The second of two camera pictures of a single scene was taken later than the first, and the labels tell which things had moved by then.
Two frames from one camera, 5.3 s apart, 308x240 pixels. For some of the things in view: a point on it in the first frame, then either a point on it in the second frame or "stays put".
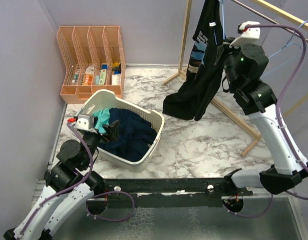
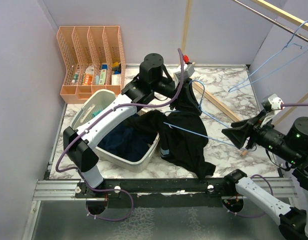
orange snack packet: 87,79 stays put
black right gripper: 224,48 -> 238,135
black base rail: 172,193 stays put
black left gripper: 112,129 -> 182,90
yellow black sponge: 115,66 stays put
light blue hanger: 224,37 -> 210,115
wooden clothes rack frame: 183,72 stays put
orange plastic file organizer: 93,59 stays put
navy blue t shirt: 135,134 stays put
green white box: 102,77 stays put
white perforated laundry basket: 104,99 stays put
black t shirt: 190,99 -> 182,132
